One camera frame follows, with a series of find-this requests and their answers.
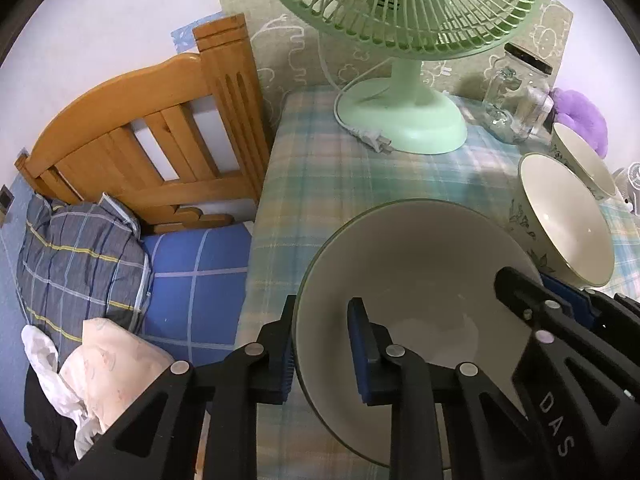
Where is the pink white crumpled cloth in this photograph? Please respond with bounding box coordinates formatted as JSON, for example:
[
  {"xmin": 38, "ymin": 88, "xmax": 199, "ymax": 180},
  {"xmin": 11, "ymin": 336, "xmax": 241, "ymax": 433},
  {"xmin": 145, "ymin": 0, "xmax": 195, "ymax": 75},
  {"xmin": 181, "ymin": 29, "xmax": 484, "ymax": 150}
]
[{"xmin": 21, "ymin": 318, "xmax": 174, "ymax": 458}]

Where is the green desk fan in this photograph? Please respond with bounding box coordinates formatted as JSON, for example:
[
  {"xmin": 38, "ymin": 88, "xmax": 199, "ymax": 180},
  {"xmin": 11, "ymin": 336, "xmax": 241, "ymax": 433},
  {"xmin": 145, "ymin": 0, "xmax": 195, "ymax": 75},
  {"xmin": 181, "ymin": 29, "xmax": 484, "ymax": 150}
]
[{"xmin": 279, "ymin": 0, "xmax": 539, "ymax": 155}]

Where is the purple plush toy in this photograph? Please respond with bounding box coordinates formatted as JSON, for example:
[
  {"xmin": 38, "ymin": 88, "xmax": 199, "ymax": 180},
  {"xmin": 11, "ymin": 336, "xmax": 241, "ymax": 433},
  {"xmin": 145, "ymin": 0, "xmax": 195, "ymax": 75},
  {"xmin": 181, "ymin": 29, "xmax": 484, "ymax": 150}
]
[{"xmin": 550, "ymin": 88, "xmax": 608, "ymax": 159}]

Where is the glass jar dark lid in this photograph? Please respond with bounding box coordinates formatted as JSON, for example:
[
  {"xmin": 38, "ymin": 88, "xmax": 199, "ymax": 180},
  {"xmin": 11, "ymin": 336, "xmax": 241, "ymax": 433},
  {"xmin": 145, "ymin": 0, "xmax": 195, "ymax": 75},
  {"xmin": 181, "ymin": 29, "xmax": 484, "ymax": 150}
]
[{"xmin": 483, "ymin": 42, "xmax": 553, "ymax": 144}]

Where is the plaid tablecloth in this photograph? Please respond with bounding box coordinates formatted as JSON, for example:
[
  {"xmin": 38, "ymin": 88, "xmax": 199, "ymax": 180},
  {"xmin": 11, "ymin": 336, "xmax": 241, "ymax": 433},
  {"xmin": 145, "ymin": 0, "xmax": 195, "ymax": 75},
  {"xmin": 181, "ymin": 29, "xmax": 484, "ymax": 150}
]
[{"xmin": 231, "ymin": 87, "xmax": 639, "ymax": 479}]

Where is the white standing fan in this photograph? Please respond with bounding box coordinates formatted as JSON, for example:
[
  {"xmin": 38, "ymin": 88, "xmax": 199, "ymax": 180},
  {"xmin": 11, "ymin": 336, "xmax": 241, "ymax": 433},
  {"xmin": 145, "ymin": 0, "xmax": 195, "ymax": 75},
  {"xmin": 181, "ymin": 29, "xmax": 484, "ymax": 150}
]
[{"xmin": 613, "ymin": 162, "xmax": 640, "ymax": 216}]

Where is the patterned cardboard sheet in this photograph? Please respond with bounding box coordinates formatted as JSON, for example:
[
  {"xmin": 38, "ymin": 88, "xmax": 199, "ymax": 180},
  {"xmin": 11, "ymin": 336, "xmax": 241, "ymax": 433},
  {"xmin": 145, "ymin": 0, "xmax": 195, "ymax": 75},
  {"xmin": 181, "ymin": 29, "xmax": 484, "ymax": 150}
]
[{"xmin": 220, "ymin": 0, "xmax": 574, "ymax": 128}]

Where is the floral bowl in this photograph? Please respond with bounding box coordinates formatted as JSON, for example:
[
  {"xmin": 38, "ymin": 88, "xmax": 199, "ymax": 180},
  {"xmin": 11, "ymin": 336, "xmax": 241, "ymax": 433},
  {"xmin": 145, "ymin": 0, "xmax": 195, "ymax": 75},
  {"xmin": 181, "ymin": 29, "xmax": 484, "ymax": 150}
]
[
  {"xmin": 294, "ymin": 200, "xmax": 541, "ymax": 465},
  {"xmin": 549, "ymin": 122, "xmax": 617, "ymax": 202},
  {"xmin": 506, "ymin": 153, "xmax": 615, "ymax": 287}
]

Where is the wooden bed headboard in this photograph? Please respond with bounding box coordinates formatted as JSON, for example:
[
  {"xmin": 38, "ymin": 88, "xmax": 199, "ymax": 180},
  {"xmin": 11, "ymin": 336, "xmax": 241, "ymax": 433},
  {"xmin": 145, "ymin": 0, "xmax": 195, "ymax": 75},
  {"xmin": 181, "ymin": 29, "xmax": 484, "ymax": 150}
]
[{"xmin": 15, "ymin": 14, "xmax": 272, "ymax": 234}]

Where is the green fan power cord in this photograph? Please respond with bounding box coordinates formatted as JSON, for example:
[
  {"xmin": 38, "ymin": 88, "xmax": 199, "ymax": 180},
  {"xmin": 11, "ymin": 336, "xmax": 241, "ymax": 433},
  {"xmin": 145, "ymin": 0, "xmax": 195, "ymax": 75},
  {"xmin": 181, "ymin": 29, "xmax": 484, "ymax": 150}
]
[{"xmin": 316, "ymin": 34, "xmax": 396, "ymax": 155}]

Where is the blue checked bed sheet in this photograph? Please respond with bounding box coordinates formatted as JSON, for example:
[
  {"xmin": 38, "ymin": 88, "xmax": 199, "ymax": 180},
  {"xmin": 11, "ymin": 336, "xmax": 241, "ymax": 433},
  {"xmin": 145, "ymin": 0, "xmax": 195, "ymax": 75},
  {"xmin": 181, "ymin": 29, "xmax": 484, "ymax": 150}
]
[{"xmin": 139, "ymin": 221, "xmax": 254, "ymax": 366}]

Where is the grey plaid pillow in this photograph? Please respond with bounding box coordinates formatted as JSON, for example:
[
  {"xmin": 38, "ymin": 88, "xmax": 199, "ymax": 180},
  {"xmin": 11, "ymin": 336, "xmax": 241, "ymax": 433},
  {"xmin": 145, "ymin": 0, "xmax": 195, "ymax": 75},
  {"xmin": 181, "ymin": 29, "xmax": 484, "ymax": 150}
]
[{"xmin": 16, "ymin": 193, "xmax": 152, "ymax": 364}]

